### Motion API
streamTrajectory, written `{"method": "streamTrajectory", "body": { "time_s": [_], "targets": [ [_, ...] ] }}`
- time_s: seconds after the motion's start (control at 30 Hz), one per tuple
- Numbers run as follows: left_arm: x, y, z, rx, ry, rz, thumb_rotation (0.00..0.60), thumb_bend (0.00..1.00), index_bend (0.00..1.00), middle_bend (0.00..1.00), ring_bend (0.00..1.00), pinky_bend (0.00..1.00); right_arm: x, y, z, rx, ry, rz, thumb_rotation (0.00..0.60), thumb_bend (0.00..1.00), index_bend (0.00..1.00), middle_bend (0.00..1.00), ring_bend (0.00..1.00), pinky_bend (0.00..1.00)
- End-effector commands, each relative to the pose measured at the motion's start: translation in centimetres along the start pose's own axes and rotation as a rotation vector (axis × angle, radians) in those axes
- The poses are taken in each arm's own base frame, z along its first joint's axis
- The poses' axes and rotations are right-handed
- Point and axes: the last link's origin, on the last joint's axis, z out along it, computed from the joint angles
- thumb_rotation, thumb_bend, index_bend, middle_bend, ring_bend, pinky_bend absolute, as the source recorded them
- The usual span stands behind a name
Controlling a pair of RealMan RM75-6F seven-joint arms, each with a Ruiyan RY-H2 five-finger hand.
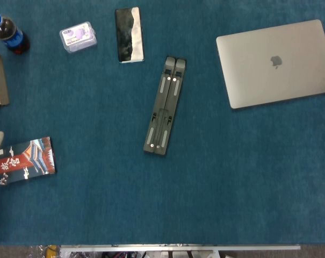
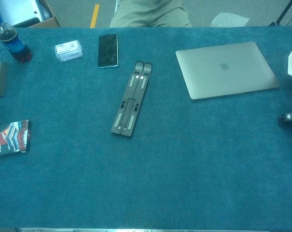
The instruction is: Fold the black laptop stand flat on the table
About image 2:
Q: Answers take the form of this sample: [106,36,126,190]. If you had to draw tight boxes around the cola bottle blue cap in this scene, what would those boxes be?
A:
[0,13,33,63]

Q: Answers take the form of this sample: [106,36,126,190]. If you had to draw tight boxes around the silver apple laptop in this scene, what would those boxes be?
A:
[175,41,280,101]

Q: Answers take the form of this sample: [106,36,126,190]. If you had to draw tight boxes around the brown cardboard box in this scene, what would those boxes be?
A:
[0,0,61,28]

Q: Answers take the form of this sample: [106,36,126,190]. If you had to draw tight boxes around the black stapler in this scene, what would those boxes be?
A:
[278,112,292,129]

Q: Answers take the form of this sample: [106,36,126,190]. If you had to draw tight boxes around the clear plastic box purple label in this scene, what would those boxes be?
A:
[54,39,84,63]

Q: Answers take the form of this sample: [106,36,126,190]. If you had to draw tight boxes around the red blue illustrated book box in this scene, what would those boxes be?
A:
[0,119,32,159]

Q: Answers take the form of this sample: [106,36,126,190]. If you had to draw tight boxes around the white metal panel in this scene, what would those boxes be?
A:
[0,0,46,26]

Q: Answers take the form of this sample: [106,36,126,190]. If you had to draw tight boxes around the teal table cloth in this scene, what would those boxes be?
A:
[0,26,292,230]

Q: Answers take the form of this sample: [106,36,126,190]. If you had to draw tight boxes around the black tripod leg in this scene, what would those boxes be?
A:
[277,0,292,25]

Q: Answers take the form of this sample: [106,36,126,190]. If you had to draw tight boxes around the black folding laptop stand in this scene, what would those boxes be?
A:
[111,61,153,140]

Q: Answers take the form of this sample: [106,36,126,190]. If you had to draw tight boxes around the aluminium frame rail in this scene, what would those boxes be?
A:
[15,227,272,232]

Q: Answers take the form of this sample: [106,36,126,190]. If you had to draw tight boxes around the white plastic bag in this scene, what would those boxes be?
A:
[210,12,250,28]

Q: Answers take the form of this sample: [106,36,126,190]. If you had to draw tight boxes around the seated person beige trousers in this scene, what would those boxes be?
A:
[109,0,193,28]

